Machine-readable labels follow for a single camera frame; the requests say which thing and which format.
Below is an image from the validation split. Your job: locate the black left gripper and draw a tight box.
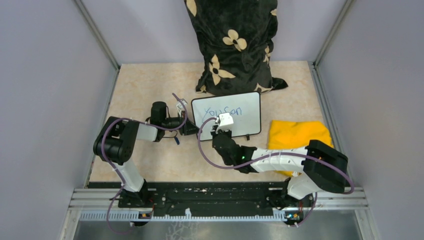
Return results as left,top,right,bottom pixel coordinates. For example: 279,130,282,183
162,110,202,136

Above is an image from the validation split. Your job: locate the white whiteboard black frame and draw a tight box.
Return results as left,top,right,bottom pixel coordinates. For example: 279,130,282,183
191,92,262,137

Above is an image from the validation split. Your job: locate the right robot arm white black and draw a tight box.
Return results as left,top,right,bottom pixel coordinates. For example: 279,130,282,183
210,130,349,206

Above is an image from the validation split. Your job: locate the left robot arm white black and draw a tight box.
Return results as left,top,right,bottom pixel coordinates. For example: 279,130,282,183
93,100,199,208

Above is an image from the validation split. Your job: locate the yellow cloth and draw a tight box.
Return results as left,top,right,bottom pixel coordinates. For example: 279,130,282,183
266,119,334,178

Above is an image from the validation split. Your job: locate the black floral pillow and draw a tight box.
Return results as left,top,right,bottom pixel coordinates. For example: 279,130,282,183
184,0,288,96

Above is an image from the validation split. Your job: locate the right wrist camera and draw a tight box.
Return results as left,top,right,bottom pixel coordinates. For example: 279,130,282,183
213,112,234,133

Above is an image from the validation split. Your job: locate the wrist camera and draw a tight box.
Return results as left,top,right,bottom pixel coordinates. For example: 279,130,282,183
213,112,234,133
176,98,188,118

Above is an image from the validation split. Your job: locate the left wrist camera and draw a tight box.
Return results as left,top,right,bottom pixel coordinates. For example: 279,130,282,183
176,98,188,118

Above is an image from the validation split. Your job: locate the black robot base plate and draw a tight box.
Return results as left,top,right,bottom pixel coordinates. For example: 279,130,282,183
87,181,316,218

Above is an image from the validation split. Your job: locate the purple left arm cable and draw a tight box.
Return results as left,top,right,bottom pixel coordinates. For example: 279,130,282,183
100,92,189,237

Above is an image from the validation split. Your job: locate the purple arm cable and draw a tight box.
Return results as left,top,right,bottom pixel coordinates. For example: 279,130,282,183
197,117,355,228
100,92,189,237

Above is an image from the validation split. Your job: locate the white toothed cable rail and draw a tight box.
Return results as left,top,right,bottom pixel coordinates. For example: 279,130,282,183
79,208,288,223

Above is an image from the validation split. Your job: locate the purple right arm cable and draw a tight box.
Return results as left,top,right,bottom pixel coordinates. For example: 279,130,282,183
197,117,355,228

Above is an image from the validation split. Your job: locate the aluminium frame post left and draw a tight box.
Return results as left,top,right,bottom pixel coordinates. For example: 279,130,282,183
72,0,121,71

